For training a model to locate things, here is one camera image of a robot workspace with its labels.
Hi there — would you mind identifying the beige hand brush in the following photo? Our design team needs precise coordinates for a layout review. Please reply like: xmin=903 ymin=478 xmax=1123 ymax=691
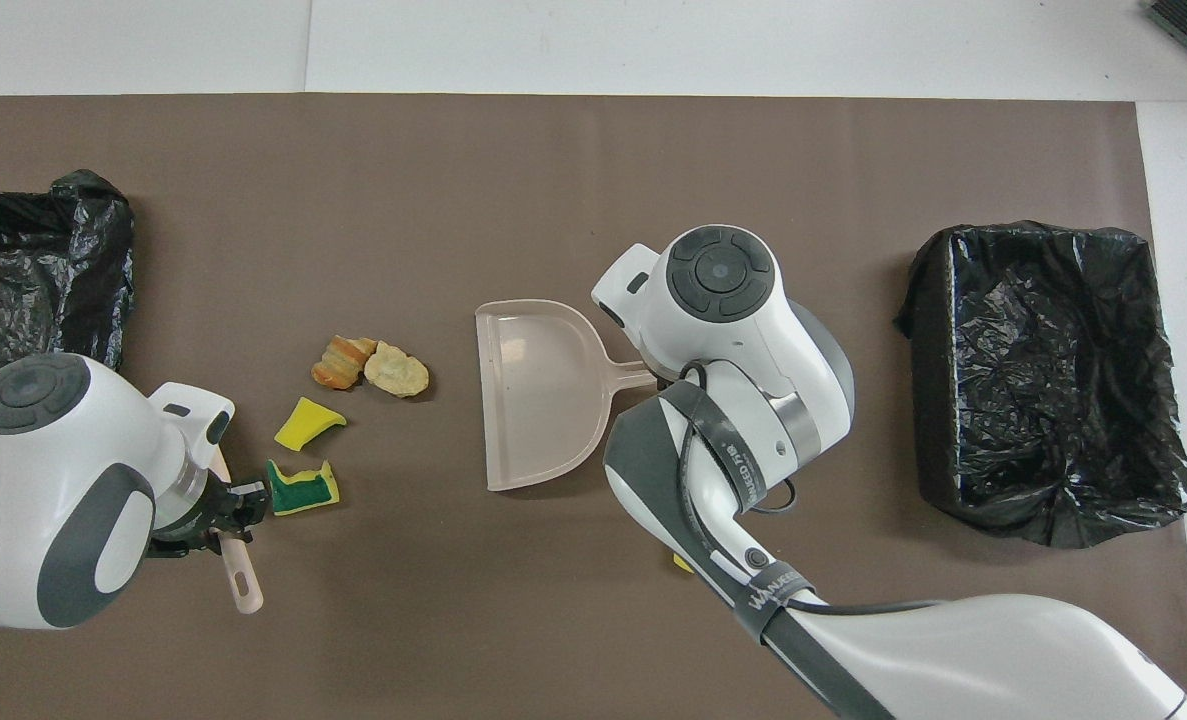
xmin=215 ymin=445 xmax=264 ymax=615

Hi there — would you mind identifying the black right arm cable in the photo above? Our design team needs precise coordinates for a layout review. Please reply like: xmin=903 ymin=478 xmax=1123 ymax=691
xmin=678 ymin=362 xmax=944 ymax=616

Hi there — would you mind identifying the orange striped bread piece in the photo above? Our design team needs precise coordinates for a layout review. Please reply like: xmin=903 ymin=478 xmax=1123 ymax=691
xmin=311 ymin=335 xmax=378 ymax=390

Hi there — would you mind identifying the black bag lined bin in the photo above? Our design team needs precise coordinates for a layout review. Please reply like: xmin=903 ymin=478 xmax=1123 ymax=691
xmin=895 ymin=221 xmax=1187 ymax=549
xmin=0 ymin=169 xmax=137 ymax=456

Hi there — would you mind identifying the pale lumpy bread piece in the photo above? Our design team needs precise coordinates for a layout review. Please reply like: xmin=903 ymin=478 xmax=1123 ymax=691
xmin=364 ymin=341 xmax=431 ymax=399

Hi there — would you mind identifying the pink plastic dustpan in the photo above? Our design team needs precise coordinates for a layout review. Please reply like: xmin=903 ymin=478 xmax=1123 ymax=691
xmin=474 ymin=299 xmax=659 ymax=493

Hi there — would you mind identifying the green yellow sponge piece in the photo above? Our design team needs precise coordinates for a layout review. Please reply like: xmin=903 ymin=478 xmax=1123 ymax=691
xmin=266 ymin=458 xmax=341 ymax=517

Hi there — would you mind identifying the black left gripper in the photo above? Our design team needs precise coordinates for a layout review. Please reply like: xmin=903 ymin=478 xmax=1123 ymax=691
xmin=148 ymin=470 xmax=270 ymax=559

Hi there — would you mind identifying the small yellow sponge piece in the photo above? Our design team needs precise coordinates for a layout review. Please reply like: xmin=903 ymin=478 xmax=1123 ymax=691
xmin=274 ymin=397 xmax=348 ymax=451

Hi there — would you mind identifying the brown paper mat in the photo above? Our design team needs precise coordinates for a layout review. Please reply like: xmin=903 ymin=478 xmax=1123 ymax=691
xmin=0 ymin=94 xmax=1187 ymax=720

